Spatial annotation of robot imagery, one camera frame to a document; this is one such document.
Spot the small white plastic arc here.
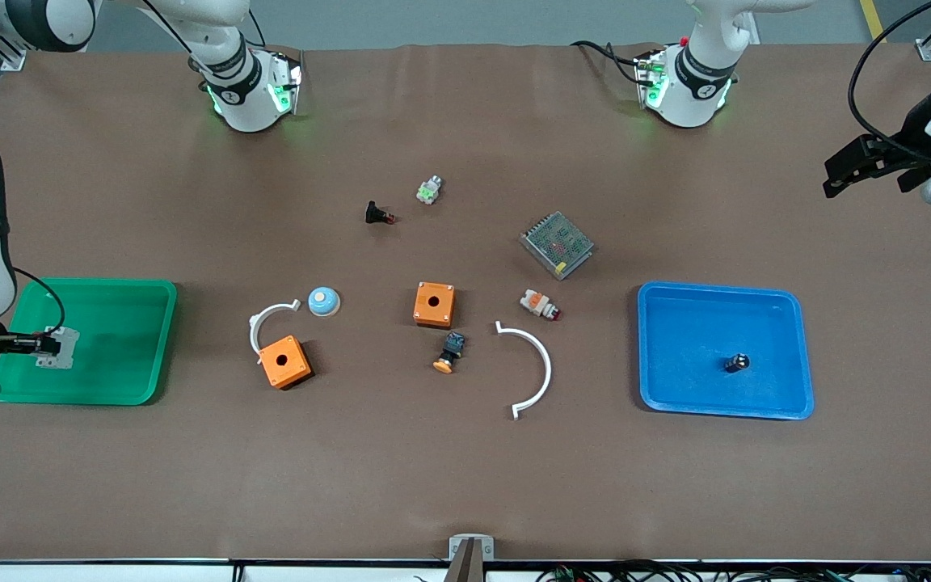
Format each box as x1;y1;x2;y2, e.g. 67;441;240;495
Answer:
249;300;302;366

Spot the black pushbutton with orange cap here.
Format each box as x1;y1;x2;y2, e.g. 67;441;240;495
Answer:
432;331;467;374

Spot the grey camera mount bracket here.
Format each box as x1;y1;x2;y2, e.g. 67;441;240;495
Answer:
443;534;495;582

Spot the metal mesh power supply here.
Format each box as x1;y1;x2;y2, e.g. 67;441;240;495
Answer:
520;211;595;281

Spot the black cable bundle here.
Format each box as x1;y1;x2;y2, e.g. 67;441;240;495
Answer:
534;560;931;582

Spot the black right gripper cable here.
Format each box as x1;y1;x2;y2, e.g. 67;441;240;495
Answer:
13;267;67;336

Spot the large white plastic arc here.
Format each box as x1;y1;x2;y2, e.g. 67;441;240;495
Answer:
495;321;553;421

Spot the orange white red indicator lamp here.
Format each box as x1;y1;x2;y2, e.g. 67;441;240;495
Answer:
520;289;562;322

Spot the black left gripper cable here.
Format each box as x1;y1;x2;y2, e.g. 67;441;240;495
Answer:
848;0;931;154

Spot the black left arm base cable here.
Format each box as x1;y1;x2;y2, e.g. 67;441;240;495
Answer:
569;40;646;86

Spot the blue white dome buzzer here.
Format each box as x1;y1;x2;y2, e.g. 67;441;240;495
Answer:
308;286;342;318

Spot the white red circuit breaker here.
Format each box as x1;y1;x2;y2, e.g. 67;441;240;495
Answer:
35;327;79;371

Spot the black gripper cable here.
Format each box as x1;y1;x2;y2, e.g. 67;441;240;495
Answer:
848;0;931;154
13;267;67;336

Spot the orange button box with hole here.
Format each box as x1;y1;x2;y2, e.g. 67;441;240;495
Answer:
259;335;314;390
413;281;457;329

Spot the green plastic tray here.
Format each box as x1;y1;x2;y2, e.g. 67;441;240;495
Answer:
0;277;179;407

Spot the blue plastic tray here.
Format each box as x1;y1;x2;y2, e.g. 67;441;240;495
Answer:
637;280;815;421

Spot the white table edge rail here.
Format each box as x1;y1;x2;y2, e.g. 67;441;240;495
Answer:
0;559;931;582

